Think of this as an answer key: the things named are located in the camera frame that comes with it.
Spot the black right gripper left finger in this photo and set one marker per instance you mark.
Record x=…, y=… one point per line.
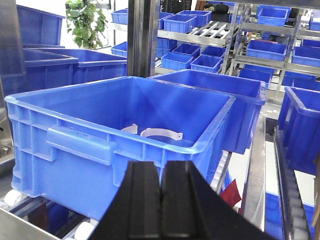
x=134, y=213

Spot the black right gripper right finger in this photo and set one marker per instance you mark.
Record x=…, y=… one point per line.
x=191, y=210

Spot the white PVC pipe clamp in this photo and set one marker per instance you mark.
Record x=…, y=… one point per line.
x=177, y=136

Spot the green potted plant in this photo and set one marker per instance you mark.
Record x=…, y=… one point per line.
x=86, y=22

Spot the white PVC clamp in bin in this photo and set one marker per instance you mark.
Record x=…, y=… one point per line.
x=133, y=129

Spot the blue bin right edge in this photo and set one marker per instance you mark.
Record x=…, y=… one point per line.
x=299, y=120

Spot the red snack bag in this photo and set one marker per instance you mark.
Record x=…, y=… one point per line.
x=231, y=194

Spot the large blue target bin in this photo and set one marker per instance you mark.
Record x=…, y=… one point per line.
x=69, y=147

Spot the blue bin behind target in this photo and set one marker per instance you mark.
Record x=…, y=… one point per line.
x=250, y=96

